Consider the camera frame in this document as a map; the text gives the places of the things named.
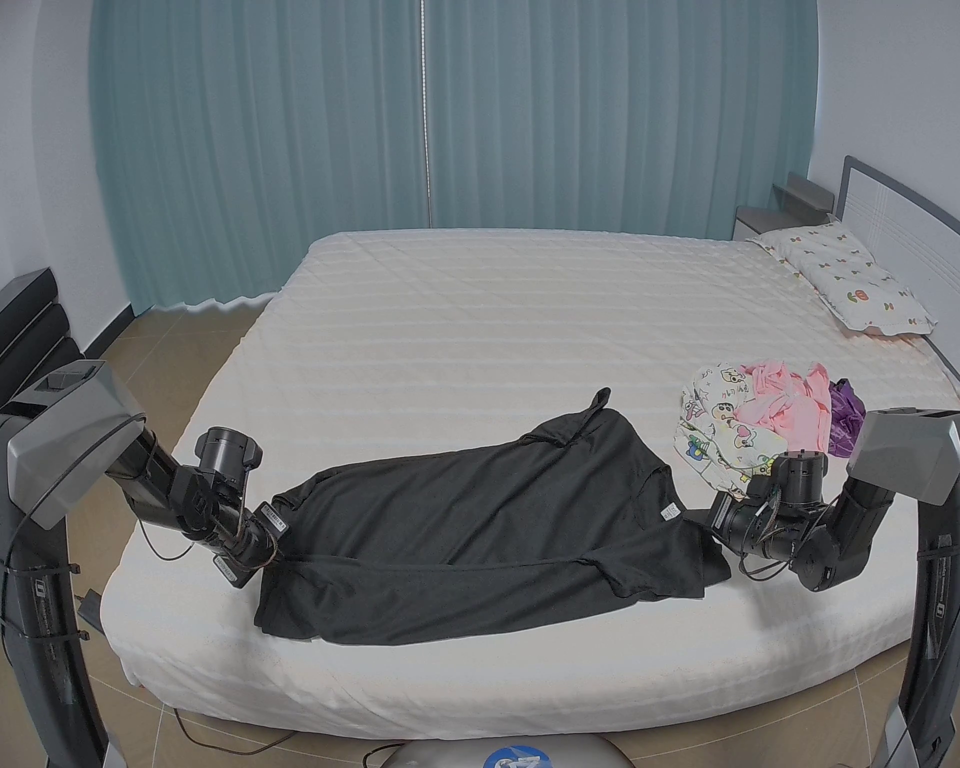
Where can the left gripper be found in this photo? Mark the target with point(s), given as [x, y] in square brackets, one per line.
[244, 547]

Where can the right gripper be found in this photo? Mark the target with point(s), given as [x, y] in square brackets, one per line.
[731, 517]

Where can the black T-shirt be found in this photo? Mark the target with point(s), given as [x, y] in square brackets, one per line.
[480, 525]

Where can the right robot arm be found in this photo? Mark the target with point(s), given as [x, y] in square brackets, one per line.
[862, 510]

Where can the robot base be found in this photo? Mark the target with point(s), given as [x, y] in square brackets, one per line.
[465, 754]

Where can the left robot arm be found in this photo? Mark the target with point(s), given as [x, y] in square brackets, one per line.
[67, 442]

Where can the bed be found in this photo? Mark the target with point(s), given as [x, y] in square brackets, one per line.
[465, 337]

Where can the white printed pyjama garment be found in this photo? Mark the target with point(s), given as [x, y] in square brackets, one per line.
[712, 427]

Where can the pink garment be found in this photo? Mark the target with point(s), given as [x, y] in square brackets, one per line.
[787, 409]

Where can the purple garment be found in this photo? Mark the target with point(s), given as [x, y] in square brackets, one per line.
[846, 420]

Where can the black power adapter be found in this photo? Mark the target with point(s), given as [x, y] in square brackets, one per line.
[91, 611]

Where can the white printed pillow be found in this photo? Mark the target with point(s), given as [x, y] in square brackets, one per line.
[840, 274]

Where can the grey bedside table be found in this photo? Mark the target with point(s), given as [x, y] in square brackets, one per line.
[780, 214]

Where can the black chest of drawers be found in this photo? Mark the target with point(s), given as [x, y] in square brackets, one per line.
[34, 315]

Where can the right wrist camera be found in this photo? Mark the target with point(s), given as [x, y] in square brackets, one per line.
[760, 486]

